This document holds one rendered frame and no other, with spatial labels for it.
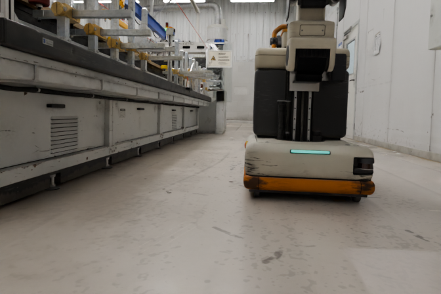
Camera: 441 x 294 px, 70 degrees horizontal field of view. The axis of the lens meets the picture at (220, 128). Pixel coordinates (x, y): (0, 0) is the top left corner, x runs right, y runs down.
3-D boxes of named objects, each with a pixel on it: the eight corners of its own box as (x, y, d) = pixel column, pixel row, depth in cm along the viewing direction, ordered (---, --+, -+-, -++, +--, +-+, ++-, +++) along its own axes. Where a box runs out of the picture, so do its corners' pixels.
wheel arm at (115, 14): (133, 20, 134) (133, 10, 134) (130, 18, 131) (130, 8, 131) (37, 21, 138) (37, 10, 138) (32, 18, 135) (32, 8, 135)
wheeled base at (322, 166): (244, 168, 221) (245, 133, 220) (336, 172, 215) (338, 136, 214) (242, 193, 154) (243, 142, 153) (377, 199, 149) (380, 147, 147)
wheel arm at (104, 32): (151, 38, 159) (151, 29, 159) (149, 37, 156) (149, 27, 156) (69, 37, 163) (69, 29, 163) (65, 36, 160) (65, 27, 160)
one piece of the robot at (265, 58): (251, 151, 212) (255, 25, 208) (334, 153, 207) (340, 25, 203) (251, 158, 179) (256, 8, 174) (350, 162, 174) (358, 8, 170)
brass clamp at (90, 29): (107, 39, 165) (107, 30, 165) (94, 33, 152) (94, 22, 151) (96, 39, 166) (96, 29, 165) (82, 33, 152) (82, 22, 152)
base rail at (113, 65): (211, 102, 604) (211, 96, 603) (4, 42, 96) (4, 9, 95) (207, 102, 604) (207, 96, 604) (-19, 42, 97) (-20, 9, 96)
